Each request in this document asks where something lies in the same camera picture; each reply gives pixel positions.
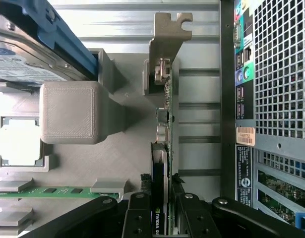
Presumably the green loose RAM stick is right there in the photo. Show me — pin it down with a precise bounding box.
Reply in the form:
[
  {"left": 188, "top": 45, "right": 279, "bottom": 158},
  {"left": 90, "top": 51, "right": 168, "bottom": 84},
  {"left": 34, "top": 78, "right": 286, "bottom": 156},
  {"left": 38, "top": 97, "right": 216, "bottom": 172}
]
[{"left": 0, "top": 187, "right": 118, "bottom": 199}]

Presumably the grey printed part rack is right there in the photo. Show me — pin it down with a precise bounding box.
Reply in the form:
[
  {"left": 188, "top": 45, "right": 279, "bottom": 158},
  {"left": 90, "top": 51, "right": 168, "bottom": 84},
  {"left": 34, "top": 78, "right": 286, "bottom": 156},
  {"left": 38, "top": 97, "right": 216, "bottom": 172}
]
[{"left": 0, "top": 48, "right": 179, "bottom": 238}]

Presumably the silver CPU chip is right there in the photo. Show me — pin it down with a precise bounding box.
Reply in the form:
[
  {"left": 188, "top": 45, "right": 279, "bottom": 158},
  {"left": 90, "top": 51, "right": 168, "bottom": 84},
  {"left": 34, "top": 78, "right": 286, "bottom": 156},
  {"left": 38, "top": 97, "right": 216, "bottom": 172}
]
[{"left": 0, "top": 116, "right": 44, "bottom": 167}]

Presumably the black open PC case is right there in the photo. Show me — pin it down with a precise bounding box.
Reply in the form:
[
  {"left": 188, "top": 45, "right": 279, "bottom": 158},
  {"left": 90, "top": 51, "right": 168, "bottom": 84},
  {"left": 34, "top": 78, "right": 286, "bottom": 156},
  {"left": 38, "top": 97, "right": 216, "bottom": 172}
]
[{"left": 218, "top": 0, "right": 305, "bottom": 238}]

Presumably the hard disk with blue carrier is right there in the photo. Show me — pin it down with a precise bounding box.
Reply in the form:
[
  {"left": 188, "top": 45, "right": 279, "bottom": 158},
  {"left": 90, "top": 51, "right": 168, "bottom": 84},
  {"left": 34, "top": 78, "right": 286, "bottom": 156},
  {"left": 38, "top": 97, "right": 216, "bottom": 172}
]
[{"left": 0, "top": 0, "right": 97, "bottom": 82}]

